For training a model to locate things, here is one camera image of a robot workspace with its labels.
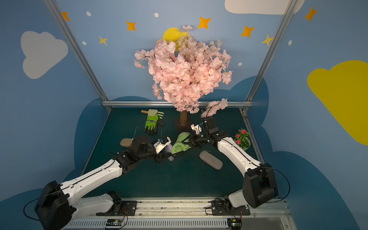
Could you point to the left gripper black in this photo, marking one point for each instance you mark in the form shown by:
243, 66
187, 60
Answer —
159, 155

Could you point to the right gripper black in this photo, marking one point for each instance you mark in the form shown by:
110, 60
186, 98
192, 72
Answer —
194, 140

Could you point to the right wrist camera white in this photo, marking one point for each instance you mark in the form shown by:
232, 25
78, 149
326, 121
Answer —
196, 128

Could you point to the left controller board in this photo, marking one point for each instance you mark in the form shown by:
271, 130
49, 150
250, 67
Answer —
114, 223

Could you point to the pink cherry blossom tree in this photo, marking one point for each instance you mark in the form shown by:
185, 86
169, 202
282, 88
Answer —
185, 70

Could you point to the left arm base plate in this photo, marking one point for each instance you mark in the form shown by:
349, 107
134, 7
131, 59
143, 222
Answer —
121, 208

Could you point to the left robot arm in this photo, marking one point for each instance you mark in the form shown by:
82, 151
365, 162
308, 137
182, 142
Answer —
60, 203

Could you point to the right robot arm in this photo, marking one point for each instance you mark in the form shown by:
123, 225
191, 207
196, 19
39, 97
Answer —
259, 181

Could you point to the green grey microfiber cloth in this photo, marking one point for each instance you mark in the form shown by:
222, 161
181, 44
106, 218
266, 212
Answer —
181, 144

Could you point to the grey eyeglass case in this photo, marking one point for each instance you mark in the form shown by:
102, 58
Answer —
211, 160

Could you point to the tan eyeglass case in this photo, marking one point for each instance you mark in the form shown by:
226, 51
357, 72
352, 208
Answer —
126, 142

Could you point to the left aluminium frame post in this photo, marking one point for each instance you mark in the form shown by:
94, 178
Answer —
63, 25

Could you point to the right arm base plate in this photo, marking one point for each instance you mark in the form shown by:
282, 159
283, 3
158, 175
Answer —
220, 207

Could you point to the right controller board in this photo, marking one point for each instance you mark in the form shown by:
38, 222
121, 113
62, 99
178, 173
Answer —
234, 224

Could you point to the controller board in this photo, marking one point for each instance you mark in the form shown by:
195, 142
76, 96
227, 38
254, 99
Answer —
234, 224
114, 223

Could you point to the purple eyeglass case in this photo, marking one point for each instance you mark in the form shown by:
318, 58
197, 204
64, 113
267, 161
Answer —
168, 152

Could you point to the small pink flower pot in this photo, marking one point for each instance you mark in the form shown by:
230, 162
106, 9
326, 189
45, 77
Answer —
242, 139

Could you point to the right aluminium frame post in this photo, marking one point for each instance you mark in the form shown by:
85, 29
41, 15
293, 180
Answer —
291, 9

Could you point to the aluminium frame post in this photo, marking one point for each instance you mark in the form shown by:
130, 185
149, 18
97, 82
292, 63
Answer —
63, 25
291, 9

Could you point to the brown tree base plate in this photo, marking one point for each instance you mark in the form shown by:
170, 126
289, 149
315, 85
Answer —
180, 128

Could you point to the green black work glove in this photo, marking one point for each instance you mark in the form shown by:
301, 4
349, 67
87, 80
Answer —
152, 123

